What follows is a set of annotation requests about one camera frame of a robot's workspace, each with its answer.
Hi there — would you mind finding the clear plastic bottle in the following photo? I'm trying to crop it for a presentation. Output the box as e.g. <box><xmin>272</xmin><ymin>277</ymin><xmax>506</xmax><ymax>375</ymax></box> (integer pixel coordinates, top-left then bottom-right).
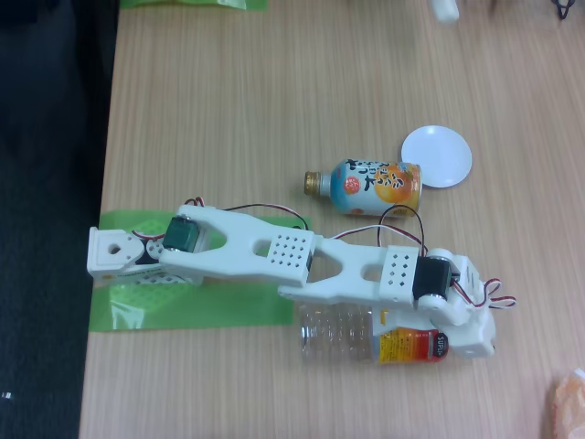
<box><xmin>299</xmin><ymin>304</ymin><xmax>452</xmax><ymax>367</ymax></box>

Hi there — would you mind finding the orange juice bottle can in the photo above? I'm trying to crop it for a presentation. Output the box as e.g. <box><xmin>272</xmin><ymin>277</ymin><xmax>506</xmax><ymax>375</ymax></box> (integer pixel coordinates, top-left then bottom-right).
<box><xmin>303</xmin><ymin>158</ymin><xmax>422</xmax><ymax>219</ymax></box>

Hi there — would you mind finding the orange plastic bag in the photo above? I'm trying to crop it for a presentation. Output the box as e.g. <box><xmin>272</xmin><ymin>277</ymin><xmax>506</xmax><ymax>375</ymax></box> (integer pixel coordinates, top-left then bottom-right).
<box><xmin>550</xmin><ymin>368</ymin><xmax>585</xmax><ymax>439</ymax></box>

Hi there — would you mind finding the white round plate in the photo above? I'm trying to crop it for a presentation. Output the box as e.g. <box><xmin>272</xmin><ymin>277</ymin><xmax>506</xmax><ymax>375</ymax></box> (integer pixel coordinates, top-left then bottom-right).
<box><xmin>400</xmin><ymin>124</ymin><xmax>473</xmax><ymax>189</ymax></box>

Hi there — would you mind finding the long green tape strip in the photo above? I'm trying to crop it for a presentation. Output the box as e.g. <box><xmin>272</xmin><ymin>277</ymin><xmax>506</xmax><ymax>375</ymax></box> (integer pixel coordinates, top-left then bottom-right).
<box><xmin>90</xmin><ymin>282</ymin><xmax>294</xmax><ymax>333</ymax></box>

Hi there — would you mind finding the green plastic sheet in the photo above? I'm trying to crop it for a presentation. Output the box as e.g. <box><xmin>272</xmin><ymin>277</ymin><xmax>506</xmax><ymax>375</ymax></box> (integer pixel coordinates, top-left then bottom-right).
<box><xmin>119</xmin><ymin>0</ymin><xmax>268</xmax><ymax>11</ymax></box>

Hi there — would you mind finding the black cable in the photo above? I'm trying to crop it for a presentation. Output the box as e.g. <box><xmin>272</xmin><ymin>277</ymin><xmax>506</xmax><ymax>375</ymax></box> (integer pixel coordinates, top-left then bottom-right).
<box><xmin>550</xmin><ymin>0</ymin><xmax>578</xmax><ymax>22</ymax></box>

